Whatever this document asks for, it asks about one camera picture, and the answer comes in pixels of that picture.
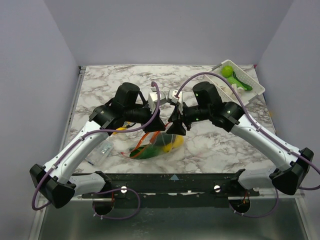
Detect yellow round lemon toy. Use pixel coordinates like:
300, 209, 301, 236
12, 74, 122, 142
172, 135, 184, 149

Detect white perforated plastic basket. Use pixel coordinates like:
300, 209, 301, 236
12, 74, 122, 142
205, 59, 265, 106

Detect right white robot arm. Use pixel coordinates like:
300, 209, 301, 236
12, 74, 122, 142
167, 81, 314, 196

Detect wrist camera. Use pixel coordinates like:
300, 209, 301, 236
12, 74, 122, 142
147, 88, 167, 113
167, 89, 184, 114

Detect green leafy vegetable toy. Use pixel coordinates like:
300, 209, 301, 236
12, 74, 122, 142
226, 72, 253, 91

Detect yellow corn toy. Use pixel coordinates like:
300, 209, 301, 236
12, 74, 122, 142
162, 143, 175, 153

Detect clear plastic screw box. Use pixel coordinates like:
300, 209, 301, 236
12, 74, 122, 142
85, 140, 114, 167

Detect green cabbage toy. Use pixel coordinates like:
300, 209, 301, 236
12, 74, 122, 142
221, 65, 234, 78

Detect white dumpling toy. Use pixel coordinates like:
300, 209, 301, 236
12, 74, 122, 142
222, 84, 245, 100

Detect purple cable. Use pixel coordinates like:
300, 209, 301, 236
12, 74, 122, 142
174, 72, 320, 218
31, 81, 161, 221

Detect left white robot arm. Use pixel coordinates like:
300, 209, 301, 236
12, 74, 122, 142
29, 82, 165, 209

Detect dark green avocado toy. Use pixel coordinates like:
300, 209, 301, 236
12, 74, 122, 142
153, 132, 174, 146

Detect white green bok choy toy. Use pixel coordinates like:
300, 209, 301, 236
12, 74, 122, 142
129, 145, 164, 160

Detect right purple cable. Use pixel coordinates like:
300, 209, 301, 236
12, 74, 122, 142
174, 72, 320, 218

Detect clear zip bag orange zipper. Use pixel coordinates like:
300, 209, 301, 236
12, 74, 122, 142
121, 131, 185, 160

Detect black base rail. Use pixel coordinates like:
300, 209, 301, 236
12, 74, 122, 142
82, 170, 259, 208

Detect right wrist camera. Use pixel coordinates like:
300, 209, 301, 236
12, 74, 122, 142
167, 89, 184, 114

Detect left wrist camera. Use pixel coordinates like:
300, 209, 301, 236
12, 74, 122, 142
147, 88, 167, 113

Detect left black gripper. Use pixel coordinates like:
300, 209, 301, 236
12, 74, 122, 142
124, 101, 167, 134

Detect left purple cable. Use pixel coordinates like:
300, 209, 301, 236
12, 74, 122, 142
31, 81, 161, 221

